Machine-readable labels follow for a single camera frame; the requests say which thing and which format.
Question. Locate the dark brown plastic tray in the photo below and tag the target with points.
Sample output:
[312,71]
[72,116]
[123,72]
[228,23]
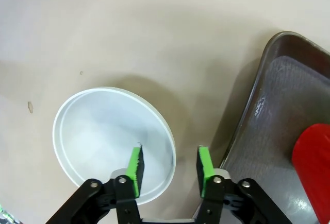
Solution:
[283,100]

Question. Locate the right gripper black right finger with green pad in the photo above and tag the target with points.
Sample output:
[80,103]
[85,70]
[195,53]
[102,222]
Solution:
[214,195]

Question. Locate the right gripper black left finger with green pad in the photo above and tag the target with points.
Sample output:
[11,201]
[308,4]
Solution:
[123,195]

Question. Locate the red plastic cup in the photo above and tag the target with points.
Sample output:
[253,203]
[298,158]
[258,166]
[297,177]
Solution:
[314,162]

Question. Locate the white round plastic bowl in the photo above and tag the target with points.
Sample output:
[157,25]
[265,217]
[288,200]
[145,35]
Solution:
[103,131]

